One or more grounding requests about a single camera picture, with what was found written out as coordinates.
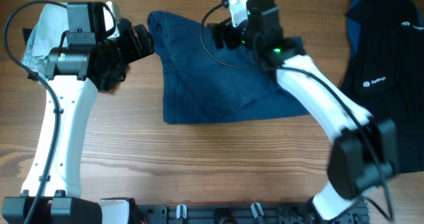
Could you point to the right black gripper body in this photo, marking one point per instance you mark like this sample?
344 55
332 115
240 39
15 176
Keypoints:
235 36

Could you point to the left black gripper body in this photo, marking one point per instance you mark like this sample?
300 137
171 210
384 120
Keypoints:
123 50

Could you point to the dark blue shorts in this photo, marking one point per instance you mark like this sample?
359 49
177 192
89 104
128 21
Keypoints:
205 85

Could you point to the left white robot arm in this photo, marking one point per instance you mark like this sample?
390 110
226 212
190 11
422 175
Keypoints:
51 192

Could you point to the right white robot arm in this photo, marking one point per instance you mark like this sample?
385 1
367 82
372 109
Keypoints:
364 152

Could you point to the folded light blue jeans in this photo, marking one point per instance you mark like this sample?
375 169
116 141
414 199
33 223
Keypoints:
47 33

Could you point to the folded black garment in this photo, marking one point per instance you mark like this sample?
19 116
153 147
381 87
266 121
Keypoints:
77 60

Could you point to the blue garment under shirt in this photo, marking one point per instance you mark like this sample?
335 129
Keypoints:
363 13

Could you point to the black logo shirt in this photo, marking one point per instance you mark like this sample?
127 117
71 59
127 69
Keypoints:
386 77

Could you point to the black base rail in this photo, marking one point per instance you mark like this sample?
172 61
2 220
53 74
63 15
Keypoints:
282 213

